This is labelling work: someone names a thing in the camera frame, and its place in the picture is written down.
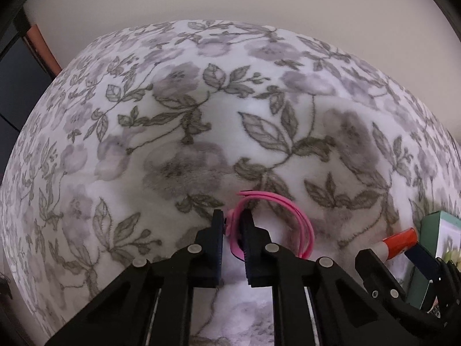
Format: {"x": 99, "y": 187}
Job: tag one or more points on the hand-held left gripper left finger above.
{"x": 216, "y": 245}

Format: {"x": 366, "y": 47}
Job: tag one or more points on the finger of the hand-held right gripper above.
{"x": 378, "y": 277}
{"x": 423, "y": 261}

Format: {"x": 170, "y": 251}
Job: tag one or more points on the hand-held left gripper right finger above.
{"x": 248, "y": 248}

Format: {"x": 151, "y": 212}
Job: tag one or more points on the red and white tube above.
{"x": 399, "y": 241}

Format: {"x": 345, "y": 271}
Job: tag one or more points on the green-rimmed white box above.
{"x": 432, "y": 227}

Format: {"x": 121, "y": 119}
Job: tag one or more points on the pink toy watch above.
{"x": 302, "y": 223}

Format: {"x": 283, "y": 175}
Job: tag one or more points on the dark cabinet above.
{"x": 14, "y": 90}

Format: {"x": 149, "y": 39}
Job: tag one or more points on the orange-brown board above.
{"x": 45, "y": 50}

